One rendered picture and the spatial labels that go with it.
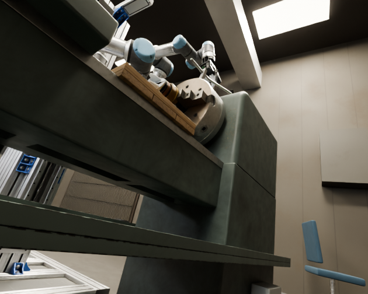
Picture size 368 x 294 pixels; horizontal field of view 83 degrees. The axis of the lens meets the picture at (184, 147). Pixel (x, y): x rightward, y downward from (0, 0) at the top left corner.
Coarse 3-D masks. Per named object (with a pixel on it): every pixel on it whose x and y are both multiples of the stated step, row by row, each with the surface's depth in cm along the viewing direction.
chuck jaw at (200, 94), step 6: (180, 90) 85; (180, 96) 83; (186, 96) 84; (192, 96) 85; (198, 96) 83; (204, 96) 84; (210, 96) 85; (180, 102) 87; (186, 102) 86; (192, 102) 86; (198, 102) 85; (204, 102) 84
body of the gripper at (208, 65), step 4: (204, 56) 119; (208, 56) 119; (204, 60) 117; (208, 60) 118; (212, 60) 120; (204, 64) 117; (208, 64) 114; (212, 64) 115; (204, 68) 116; (208, 68) 113; (212, 68) 113; (200, 72) 116; (208, 72) 116; (212, 72) 116; (204, 76) 120; (208, 76) 118
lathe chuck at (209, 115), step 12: (180, 84) 101; (192, 84) 95; (204, 84) 90; (216, 96) 89; (180, 108) 99; (192, 108) 88; (204, 108) 84; (216, 108) 87; (192, 120) 85; (204, 120) 83; (216, 120) 88; (204, 132) 87
